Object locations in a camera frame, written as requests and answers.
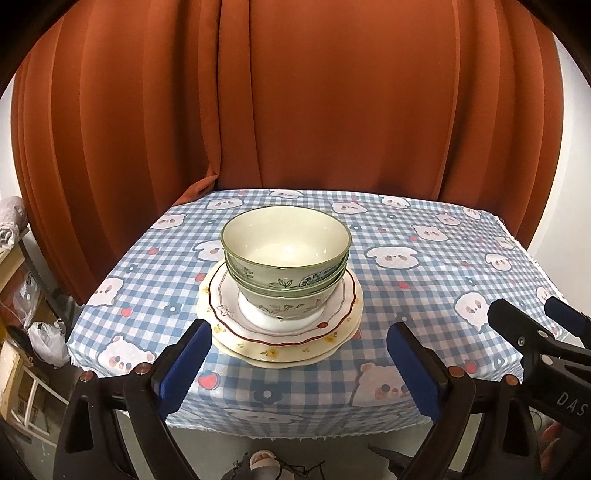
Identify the orange curtain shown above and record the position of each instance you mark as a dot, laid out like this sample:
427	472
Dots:
125	108

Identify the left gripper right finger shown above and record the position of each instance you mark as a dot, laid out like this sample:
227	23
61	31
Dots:
480	429

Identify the operator right hand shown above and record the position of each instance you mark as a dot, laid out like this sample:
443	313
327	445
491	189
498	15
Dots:
558	443

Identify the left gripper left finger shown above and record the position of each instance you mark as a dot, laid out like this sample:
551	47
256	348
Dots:
91	444

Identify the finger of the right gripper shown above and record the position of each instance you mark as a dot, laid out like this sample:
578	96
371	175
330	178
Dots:
529	337
576	322

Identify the floral ceramic bowl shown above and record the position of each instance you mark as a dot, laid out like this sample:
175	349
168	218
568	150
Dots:
285	242
284	287
285	314

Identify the white plastic bag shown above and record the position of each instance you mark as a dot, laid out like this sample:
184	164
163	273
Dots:
49	343

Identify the pink red-rimmed plate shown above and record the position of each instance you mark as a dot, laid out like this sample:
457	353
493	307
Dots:
228	309

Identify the grey white shoe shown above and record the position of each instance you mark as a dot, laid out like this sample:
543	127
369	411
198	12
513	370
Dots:
260	465

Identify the blue checked bear tablecloth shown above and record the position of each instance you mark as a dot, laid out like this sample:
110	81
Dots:
435	266

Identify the large yellow flower plate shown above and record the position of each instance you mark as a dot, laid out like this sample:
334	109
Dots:
249	334

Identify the wooden shelf rack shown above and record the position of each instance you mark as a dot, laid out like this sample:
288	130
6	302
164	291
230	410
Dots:
25	387

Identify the small yellow flower plate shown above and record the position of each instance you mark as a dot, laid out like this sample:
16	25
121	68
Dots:
259	353

